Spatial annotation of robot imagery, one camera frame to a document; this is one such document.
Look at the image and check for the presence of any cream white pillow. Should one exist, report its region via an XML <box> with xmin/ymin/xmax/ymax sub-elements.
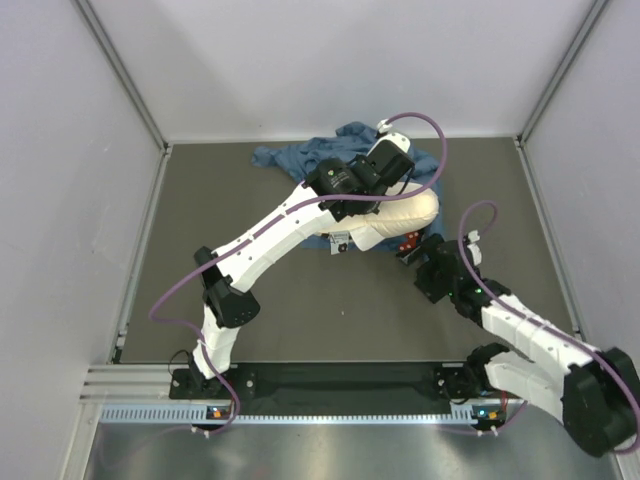
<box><xmin>316</xmin><ymin>189</ymin><xmax>440</xmax><ymax>253</ymax></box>

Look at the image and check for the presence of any blue cartoon print pillowcase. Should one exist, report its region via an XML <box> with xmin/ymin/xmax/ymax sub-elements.
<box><xmin>251</xmin><ymin>121</ymin><xmax>445</xmax><ymax>251</ymax></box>

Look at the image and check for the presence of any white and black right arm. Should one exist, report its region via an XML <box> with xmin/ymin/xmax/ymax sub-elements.
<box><xmin>397</xmin><ymin>231</ymin><xmax>639</xmax><ymax>457</ymax></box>

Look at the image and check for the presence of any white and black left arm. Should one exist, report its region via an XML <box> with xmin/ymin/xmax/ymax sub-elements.
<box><xmin>189</xmin><ymin>133</ymin><xmax>415</xmax><ymax>397</ymax></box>

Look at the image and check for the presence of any white pillow care label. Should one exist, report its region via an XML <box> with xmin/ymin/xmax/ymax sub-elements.
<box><xmin>327</xmin><ymin>228</ymin><xmax>380</xmax><ymax>255</ymax></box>

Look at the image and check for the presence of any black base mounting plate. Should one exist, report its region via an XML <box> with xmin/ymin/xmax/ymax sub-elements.
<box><xmin>169</xmin><ymin>361</ymin><xmax>514</xmax><ymax>416</ymax></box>

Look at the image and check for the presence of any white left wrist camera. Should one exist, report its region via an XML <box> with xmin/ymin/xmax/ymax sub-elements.
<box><xmin>368</xmin><ymin>119</ymin><xmax>411</xmax><ymax>154</ymax></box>

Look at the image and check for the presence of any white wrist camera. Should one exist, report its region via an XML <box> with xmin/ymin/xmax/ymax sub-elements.
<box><xmin>368</xmin><ymin>119</ymin><xmax>411</xmax><ymax>154</ymax></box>
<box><xmin>463</xmin><ymin>230</ymin><xmax>482</xmax><ymax>267</ymax></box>

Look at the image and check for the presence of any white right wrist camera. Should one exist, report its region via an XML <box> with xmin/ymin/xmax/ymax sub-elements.
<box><xmin>463</xmin><ymin>230</ymin><xmax>482</xmax><ymax>267</ymax></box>

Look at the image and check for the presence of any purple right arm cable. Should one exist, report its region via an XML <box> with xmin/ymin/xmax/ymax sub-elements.
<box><xmin>457</xmin><ymin>200</ymin><xmax>640</xmax><ymax>454</ymax></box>

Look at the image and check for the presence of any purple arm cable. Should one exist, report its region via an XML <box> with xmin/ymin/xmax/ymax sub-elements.
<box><xmin>148</xmin><ymin>112</ymin><xmax>449</xmax><ymax>437</ymax></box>
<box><xmin>457</xmin><ymin>200</ymin><xmax>640</xmax><ymax>454</ymax></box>

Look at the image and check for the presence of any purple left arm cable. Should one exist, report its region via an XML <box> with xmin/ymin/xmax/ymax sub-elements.
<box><xmin>148</xmin><ymin>112</ymin><xmax>449</xmax><ymax>437</ymax></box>

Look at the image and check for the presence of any right aluminium frame post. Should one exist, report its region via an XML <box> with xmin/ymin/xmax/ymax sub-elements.
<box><xmin>514</xmin><ymin>0</ymin><xmax>614</xmax><ymax>149</ymax></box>

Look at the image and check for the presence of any aluminium frame post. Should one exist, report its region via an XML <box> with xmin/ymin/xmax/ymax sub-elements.
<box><xmin>73</xmin><ymin>0</ymin><xmax>174</xmax><ymax>155</ymax></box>
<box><xmin>514</xmin><ymin>0</ymin><xmax>614</xmax><ymax>149</ymax></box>

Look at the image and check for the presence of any slotted grey cable duct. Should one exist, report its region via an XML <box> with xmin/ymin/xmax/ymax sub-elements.
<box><xmin>99</xmin><ymin>402</ymin><xmax>509</xmax><ymax>426</ymax></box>

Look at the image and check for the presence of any left aluminium frame post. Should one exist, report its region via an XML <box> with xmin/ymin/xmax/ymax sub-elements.
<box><xmin>73</xmin><ymin>0</ymin><xmax>174</xmax><ymax>155</ymax></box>

